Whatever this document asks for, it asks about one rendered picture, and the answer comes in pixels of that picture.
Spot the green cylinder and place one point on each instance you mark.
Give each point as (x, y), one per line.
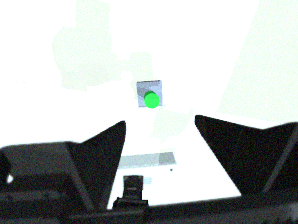
(151, 99)

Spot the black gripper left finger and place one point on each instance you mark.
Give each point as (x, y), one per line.
(92, 164)

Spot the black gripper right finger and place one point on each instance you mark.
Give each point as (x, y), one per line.
(251, 157)

